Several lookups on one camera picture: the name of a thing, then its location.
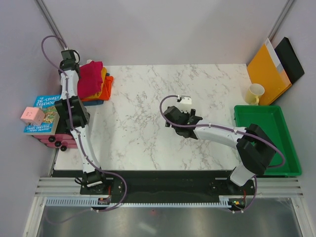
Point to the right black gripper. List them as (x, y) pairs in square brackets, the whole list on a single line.
[(192, 113)]

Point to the red t shirt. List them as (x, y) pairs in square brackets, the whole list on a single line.
[(90, 81)]

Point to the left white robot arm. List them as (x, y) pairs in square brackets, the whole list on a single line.
[(76, 118)]

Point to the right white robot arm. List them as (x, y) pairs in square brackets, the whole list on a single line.
[(256, 150)]

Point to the orange folded t shirt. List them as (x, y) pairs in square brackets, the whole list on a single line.
[(106, 90)]

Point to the yellow mug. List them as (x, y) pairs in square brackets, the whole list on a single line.
[(254, 93)]

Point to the yellow folded t shirt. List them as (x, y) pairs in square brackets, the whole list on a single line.
[(103, 76)]

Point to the green plastic tray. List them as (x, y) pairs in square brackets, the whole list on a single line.
[(272, 121)]

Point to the orange folder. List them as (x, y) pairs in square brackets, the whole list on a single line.
[(266, 69)]

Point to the pink and black dumbbell rack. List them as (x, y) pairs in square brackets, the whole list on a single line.
[(62, 139)]

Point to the blue treehouse book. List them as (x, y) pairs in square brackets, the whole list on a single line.
[(48, 127)]

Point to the pink cube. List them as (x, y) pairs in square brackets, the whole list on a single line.
[(33, 115)]

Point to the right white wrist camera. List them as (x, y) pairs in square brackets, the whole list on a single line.
[(184, 100)]

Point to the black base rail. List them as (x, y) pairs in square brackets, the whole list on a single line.
[(163, 187)]

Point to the white cable duct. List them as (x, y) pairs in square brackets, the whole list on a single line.
[(224, 202)]

